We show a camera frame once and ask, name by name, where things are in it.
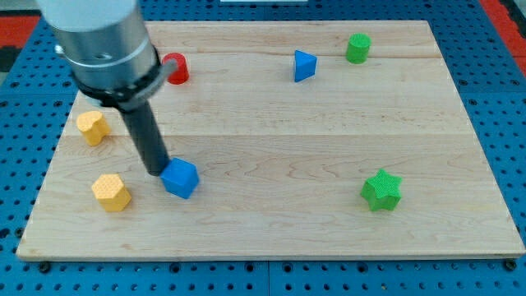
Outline wooden board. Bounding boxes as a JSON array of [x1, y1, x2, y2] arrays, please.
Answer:
[[17, 21, 525, 261]]

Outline blue triangle block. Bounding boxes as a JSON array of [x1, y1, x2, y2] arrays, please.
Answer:
[[293, 50, 317, 82]]

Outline red cylinder block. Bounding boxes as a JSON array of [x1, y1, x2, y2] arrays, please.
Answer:
[[162, 53, 190, 85]]

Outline green cylinder block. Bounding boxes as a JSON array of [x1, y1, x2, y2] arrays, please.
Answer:
[[345, 33, 371, 64]]

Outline yellow hexagon block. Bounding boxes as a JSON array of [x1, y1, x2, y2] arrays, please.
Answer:
[[91, 173, 132, 212]]

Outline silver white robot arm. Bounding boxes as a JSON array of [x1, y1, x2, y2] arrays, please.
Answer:
[[37, 0, 178, 176]]

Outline green star block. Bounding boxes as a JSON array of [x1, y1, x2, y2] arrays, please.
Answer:
[[360, 169, 403, 211]]

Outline yellow heart block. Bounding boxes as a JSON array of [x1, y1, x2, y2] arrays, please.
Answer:
[[76, 111, 111, 146]]

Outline blue cube block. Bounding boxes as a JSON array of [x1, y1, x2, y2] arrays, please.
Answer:
[[160, 158, 199, 199]]

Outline blue perforated base mat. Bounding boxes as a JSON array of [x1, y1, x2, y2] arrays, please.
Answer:
[[1, 1, 525, 295]]

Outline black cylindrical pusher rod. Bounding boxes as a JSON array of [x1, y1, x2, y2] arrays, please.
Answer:
[[121, 101, 170, 177]]

